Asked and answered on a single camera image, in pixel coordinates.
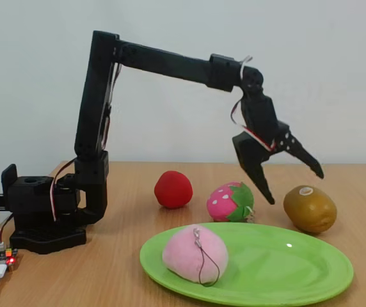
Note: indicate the red ball toy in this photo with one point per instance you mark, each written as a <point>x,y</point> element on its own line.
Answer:
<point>171,188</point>

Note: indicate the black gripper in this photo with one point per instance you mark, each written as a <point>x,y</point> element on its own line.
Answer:
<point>254,150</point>

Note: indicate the brown kiwi fruit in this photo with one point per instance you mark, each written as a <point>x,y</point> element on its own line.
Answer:
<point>311,211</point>

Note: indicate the pink plush strawberry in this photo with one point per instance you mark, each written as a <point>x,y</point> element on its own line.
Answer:
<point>221,201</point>

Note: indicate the green oval plate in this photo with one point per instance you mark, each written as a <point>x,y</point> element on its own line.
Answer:
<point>266,272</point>

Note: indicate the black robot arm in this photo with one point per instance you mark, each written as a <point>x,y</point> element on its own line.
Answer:
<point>93,96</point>

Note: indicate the pink plush peach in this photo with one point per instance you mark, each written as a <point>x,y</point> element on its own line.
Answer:
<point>183,256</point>

